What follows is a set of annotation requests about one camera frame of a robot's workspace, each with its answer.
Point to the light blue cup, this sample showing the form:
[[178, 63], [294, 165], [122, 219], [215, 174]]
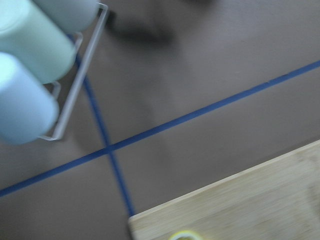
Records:
[[27, 109]]

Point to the grey cup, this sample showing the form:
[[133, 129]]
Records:
[[70, 15]]

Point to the far lemon slice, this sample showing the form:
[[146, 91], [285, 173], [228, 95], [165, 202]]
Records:
[[185, 235]]

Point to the mint green cup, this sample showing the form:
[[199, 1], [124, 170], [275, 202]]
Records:
[[30, 35]]

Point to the bamboo cutting board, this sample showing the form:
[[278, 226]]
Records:
[[275, 200]]

